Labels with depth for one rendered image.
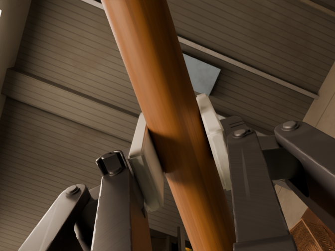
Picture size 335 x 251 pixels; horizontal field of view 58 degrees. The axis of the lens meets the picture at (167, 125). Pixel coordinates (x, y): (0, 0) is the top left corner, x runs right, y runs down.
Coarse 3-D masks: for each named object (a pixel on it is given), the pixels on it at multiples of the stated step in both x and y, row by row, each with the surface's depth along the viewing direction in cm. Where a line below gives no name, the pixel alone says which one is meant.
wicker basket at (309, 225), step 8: (296, 224) 193; (304, 224) 188; (312, 224) 191; (296, 232) 195; (304, 232) 195; (312, 232) 180; (320, 232) 185; (296, 240) 197; (304, 240) 197; (312, 240) 196; (320, 240) 175; (328, 240) 180; (304, 248) 199; (312, 248) 194; (320, 248) 168; (328, 248) 171
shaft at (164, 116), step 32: (128, 0) 13; (160, 0) 14; (128, 32) 14; (160, 32) 14; (128, 64) 15; (160, 64) 14; (160, 96) 15; (192, 96) 16; (160, 128) 15; (192, 128) 16; (160, 160) 17; (192, 160) 16; (192, 192) 17; (192, 224) 18; (224, 224) 18
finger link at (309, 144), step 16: (288, 128) 11; (304, 128) 11; (288, 144) 11; (304, 144) 10; (320, 144) 10; (304, 160) 10; (320, 160) 9; (320, 176) 9; (304, 192) 11; (320, 192) 9; (320, 208) 10
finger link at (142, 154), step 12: (144, 120) 18; (144, 132) 16; (132, 144) 14; (144, 144) 14; (132, 156) 13; (144, 156) 13; (156, 156) 16; (132, 168) 13; (144, 168) 13; (156, 168) 15; (144, 180) 14; (156, 180) 14; (144, 192) 14; (156, 192) 14; (156, 204) 14
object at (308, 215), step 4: (308, 208) 213; (308, 212) 211; (312, 212) 207; (304, 216) 214; (308, 216) 210; (312, 216) 206; (316, 216) 202; (308, 220) 208; (312, 220) 204; (316, 220) 201; (320, 220) 197; (320, 224) 196; (324, 224) 193; (296, 228) 217; (324, 228) 191; (328, 228) 188; (308, 232) 204; (328, 232) 187; (332, 232) 184; (332, 236) 183; (296, 244) 211; (300, 248) 206
